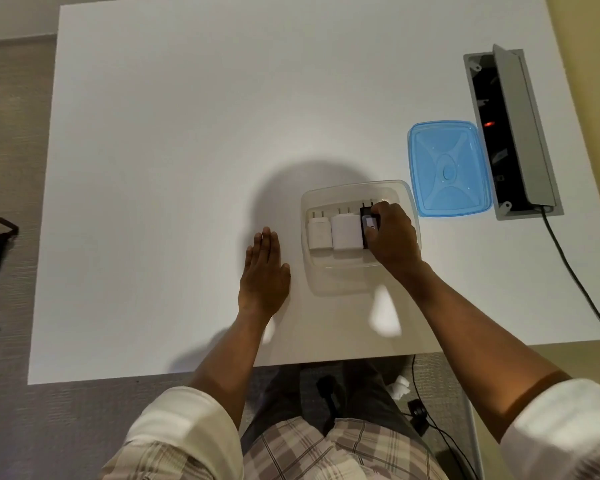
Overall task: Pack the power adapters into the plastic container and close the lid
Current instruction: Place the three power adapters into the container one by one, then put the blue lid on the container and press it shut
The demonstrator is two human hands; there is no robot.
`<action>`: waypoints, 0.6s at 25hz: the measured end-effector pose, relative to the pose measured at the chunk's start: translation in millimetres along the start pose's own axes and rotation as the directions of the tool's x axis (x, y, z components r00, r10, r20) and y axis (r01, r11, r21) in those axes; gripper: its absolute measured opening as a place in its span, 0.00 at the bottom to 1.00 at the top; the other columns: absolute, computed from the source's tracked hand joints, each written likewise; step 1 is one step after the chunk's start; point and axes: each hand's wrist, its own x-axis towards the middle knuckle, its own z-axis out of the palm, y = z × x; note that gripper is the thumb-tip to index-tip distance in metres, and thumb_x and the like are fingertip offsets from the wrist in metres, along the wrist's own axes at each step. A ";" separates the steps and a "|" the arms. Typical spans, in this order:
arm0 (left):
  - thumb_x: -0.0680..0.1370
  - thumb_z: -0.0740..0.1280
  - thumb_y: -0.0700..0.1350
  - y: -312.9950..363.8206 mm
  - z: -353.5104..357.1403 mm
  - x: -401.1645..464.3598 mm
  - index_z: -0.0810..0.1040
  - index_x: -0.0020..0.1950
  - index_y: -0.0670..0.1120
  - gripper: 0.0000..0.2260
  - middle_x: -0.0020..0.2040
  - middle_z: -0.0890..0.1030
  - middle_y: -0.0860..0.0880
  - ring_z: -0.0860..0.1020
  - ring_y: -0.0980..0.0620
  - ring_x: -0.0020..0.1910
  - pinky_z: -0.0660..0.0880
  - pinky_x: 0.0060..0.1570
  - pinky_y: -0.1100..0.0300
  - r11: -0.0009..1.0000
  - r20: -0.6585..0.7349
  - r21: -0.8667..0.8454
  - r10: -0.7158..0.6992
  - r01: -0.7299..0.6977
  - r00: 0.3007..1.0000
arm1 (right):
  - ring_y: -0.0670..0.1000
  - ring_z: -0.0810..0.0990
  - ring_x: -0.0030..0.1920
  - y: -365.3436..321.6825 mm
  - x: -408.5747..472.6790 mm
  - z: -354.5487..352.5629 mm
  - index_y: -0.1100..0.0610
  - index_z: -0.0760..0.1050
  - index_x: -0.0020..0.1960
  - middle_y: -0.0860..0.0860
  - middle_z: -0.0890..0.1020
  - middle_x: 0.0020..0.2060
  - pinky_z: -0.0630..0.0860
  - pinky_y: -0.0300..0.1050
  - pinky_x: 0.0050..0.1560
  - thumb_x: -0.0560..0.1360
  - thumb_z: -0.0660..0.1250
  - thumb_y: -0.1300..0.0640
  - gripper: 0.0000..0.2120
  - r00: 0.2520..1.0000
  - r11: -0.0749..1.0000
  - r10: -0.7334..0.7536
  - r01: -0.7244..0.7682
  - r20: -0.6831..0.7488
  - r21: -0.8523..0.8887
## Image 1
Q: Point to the person's left hand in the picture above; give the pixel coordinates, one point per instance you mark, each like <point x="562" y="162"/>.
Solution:
<point x="261" y="281"/>

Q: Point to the person's left middle finger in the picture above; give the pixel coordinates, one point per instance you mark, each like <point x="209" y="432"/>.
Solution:
<point x="266" y="243"/>

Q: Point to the person's left little finger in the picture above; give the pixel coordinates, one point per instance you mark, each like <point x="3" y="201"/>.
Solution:
<point x="248" y="258"/>

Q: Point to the person's left forearm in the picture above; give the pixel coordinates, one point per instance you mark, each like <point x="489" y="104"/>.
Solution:
<point x="227" y="364"/>

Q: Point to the person's right hand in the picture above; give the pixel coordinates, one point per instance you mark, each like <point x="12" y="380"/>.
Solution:
<point x="395" y="239"/>

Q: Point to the clear plastic container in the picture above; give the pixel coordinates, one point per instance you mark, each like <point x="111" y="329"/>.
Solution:
<point x="330" y="274"/>

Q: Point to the person's right forearm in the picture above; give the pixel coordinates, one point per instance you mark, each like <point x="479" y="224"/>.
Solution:
<point x="475" y="359"/>

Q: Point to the person's left thumb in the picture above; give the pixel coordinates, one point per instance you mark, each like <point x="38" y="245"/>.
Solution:
<point x="285" y="274"/>

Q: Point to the person's white shirt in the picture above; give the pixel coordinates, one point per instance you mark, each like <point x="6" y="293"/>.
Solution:
<point x="180" y="439"/>

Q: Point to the white crumpled paper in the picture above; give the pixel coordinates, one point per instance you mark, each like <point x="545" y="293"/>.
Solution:
<point x="398" y="387"/>

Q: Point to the person's right fingers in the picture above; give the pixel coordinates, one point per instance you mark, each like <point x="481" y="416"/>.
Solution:
<point x="377" y="219"/>

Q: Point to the grey desk power socket box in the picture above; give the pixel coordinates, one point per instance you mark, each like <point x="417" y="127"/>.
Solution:
<point x="512" y="134"/>

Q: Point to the person's plaid shorts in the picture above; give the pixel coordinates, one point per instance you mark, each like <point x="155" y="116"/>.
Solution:
<point x="330" y="449"/>

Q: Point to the black charger adapter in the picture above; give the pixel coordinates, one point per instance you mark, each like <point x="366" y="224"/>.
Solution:
<point x="368" y="226"/>

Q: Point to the white charger adapter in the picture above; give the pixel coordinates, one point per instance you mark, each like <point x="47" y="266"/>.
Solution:
<point x="319" y="232"/>
<point x="346" y="233"/>

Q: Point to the blue plastic container lid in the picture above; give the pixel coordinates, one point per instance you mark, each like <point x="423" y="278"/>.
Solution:
<point x="449" y="167"/>

